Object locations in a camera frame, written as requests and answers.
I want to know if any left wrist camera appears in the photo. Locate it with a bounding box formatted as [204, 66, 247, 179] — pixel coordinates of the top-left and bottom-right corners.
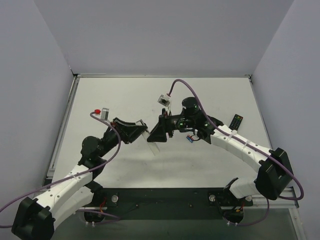
[100, 107, 110, 121]

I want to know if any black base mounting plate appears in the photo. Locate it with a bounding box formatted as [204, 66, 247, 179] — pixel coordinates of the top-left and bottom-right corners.
[84, 187, 253, 223]

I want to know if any black tv remote control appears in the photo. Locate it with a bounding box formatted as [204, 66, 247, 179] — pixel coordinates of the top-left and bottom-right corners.
[229, 114, 244, 131]

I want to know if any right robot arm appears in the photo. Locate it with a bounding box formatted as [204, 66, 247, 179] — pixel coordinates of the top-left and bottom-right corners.
[147, 95, 293, 201]

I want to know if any white remote control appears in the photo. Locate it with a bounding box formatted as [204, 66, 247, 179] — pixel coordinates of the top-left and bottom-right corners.
[135, 120, 161, 155]

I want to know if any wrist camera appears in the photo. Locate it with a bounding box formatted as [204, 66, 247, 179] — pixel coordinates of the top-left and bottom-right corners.
[157, 94, 171, 108]
[100, 107, 110, 121]

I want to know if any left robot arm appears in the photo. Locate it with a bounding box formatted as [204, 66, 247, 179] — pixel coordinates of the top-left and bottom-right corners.
[11, 118, 148, 240]

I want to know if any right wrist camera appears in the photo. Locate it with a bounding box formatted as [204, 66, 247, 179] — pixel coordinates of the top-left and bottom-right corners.
[157, 94, 171, 108]

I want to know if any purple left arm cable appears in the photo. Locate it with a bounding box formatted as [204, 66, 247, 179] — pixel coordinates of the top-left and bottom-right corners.
[0, 111, 123, 230]

